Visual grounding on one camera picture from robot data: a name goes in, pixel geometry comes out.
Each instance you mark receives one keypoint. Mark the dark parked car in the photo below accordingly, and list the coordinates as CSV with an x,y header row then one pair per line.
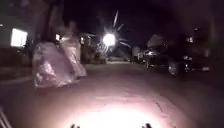
x,y
181,56

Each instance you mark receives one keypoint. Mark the clear plastic rubbish bag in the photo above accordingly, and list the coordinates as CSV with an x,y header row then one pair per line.
x,y
50,66
74,53

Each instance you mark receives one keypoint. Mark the street lamp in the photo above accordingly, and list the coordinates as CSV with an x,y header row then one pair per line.
x,y
109,39

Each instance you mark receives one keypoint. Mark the parked vehicle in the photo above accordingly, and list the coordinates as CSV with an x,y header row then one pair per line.
x,y
151,55

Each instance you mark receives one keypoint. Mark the grey asphalt road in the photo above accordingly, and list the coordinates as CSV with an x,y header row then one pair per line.
x,y
133,86

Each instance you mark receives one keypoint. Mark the robot's own part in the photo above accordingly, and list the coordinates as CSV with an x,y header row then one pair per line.
x,y
74,126
146,126

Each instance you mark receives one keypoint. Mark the building with lit window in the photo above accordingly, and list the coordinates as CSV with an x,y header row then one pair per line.
x,y
18,37

